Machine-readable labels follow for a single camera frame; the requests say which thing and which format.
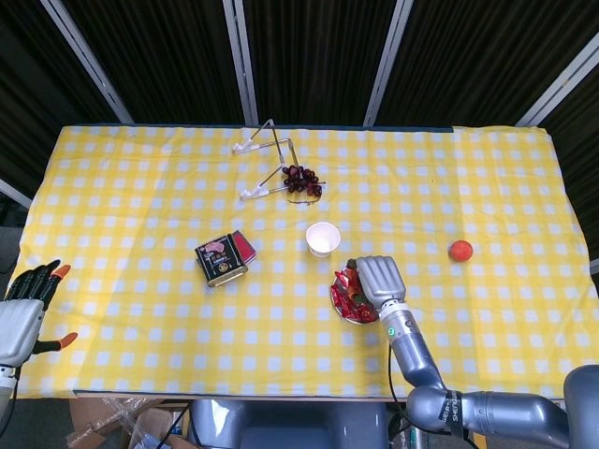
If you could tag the orange red peach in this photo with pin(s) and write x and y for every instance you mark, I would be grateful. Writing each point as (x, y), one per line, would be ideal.
(461, 251)

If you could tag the grey robot torso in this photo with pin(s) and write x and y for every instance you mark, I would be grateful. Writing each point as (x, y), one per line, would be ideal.
(290, 425)

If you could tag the clear plastic wrap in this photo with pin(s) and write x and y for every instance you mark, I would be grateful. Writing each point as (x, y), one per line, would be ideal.
(126, 421)

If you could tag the thin brown twig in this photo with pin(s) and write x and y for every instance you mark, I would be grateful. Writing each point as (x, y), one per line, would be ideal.
(302, 203)

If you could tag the black gold luncheon meat tin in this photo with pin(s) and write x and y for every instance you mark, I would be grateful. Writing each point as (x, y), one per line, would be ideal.
(220, 259)

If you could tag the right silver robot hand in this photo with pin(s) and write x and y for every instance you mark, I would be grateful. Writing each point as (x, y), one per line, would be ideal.
(381, 280)

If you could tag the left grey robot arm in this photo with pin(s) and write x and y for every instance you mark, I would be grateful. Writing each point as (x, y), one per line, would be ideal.
(5, 388)

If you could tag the yellow white checkered tablecloth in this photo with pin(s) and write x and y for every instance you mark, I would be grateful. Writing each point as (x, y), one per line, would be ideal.
(140, 187)

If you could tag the grey aluminium frame post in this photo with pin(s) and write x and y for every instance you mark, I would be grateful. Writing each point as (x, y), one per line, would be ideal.
(16, 196)
(557, 82)
(388, 61)
(241, 61)
(87, 61)

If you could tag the metal table leg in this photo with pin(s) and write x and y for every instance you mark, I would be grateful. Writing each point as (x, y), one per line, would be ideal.
(419, 439)

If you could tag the silver metal plate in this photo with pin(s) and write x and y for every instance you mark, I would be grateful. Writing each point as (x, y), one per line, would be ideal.
(351, 320)

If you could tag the black pleated curtain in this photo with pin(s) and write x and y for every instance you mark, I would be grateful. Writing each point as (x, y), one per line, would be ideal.
(164, 56)

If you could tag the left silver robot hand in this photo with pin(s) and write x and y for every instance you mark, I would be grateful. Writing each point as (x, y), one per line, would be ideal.
(18, 327)

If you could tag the white paper cup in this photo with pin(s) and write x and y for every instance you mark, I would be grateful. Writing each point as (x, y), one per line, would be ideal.
(323, 236)

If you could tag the dark red grape bunch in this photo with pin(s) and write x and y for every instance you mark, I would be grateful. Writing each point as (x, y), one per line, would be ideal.
(299, 180)

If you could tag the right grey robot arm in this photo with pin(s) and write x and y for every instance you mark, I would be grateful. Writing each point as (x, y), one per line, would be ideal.
(421, 360)

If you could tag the brown cardboard box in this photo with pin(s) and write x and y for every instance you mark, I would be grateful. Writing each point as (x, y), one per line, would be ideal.
(89, 421)

